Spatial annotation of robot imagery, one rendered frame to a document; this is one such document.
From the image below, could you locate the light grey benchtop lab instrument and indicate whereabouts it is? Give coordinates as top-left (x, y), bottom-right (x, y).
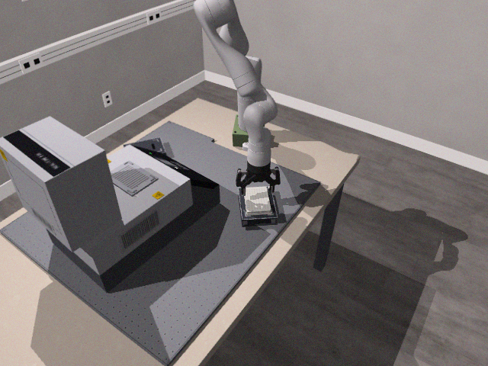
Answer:
top-left (0, 117), bottom-right (220, 293)

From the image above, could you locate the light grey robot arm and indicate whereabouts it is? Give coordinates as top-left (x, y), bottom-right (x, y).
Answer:
top-left (194, 0), bottom-right (278, 167)

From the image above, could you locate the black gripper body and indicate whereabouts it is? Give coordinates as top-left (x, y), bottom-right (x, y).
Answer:
top-left (246, 160), bottom-right (271, 182)

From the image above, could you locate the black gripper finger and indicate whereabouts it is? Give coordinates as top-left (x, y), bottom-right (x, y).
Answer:
top-left (261, 167), bottom-right (281, 194)
top-left (236, 169), bottom-right (257, 196)

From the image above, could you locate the white microplate with grey wells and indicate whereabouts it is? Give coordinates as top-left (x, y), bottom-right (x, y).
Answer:
top-left (244, 187), bottom-right (271, 216)

